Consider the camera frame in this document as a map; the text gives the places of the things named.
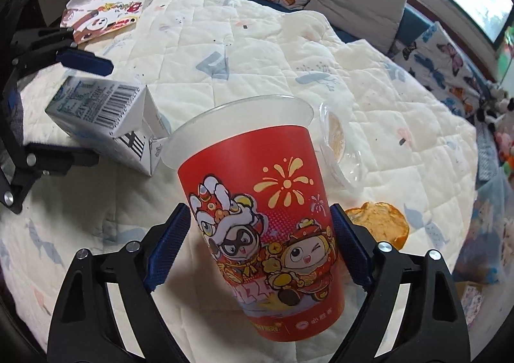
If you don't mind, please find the white quilted blanket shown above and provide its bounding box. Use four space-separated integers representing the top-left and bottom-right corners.
0 0 479 363

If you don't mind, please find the pink plush toy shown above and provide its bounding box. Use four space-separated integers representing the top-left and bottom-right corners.
494 129 514 159

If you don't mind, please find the green toy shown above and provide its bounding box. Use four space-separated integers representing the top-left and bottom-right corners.
502 26 514 62

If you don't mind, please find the cartoon print paper bag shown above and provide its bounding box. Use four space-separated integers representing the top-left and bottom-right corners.
60 0 147 44

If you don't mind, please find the golden bread piece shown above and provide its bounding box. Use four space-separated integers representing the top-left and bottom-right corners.
345 202 410 250

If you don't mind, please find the black and white cow plush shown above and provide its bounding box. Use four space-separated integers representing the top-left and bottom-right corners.
476 86 511 123

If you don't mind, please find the red cartoon print cup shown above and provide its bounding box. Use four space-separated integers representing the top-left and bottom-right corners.
161 95 348 343

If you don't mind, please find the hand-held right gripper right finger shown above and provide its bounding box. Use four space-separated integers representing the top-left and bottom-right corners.
329 202 471 363

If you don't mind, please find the white and blue milk carton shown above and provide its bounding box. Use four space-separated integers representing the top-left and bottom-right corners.
44 77 171 177

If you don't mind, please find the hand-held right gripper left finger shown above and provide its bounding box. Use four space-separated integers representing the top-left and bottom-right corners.
48 202 192 363

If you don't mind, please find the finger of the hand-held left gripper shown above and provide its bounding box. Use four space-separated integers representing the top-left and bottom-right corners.
0 144 100 215
10 27 114 76

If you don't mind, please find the clear plastic lidded container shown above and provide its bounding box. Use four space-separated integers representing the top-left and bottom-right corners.
319 101 367 192

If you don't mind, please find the grey cushion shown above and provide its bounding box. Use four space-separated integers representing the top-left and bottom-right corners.
305 0 409 59

